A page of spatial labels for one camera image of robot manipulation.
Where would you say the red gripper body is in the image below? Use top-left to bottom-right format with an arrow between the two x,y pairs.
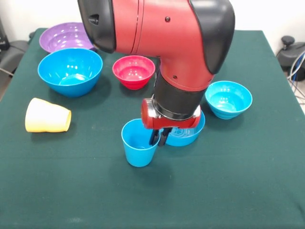
140,98 -> 202,130

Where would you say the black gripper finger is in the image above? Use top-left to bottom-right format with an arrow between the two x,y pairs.
149,128 -> 161,146
159,127 -> 173,147

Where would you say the small blue plastic bowl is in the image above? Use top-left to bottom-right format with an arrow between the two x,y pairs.
164,111 -> 206,147

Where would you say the blue plastic cup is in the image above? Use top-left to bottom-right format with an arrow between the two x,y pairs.
121,118 -> 161,168

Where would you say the pink plastic bowl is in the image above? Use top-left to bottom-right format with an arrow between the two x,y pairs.
112,55 -> 156,90

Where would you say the cyan plastic bowl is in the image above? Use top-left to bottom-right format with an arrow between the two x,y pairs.
204,80 -> 253,120

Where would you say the yellow plastic cup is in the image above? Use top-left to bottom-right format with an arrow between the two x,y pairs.
25,97 -> 72,133

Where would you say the dark green table cloth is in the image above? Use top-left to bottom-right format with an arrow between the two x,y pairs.
0,28 -> 305,229

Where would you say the large blue plastic bowl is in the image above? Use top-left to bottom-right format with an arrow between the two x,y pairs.
37,48 -> 103,98

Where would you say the purple plastic bowl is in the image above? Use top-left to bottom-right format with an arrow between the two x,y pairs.
39,22 -> 97,53

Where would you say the bundle of floor cables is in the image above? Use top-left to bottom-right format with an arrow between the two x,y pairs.
287,51 -> 305,101

